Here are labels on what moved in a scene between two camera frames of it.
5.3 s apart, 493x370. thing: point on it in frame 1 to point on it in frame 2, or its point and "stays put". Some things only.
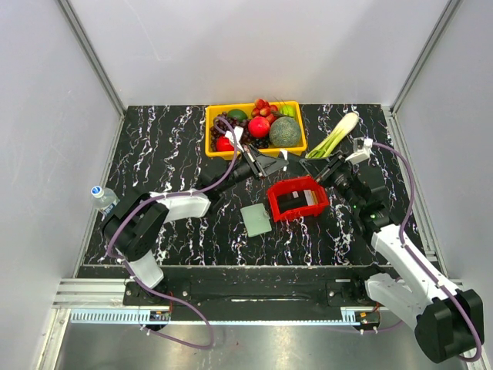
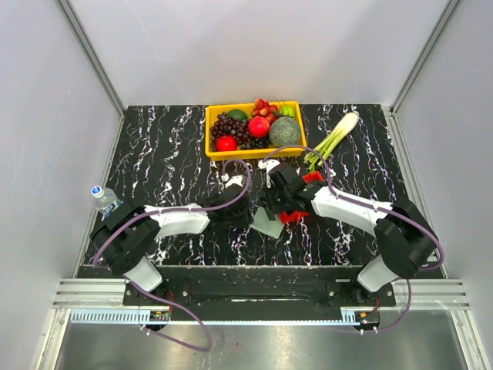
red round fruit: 223,144 stays put
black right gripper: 323,169 to 269,187
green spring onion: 337,136 stays put
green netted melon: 284,132 stays put
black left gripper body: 242,170 to 238,219
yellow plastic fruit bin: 229,128 stays put
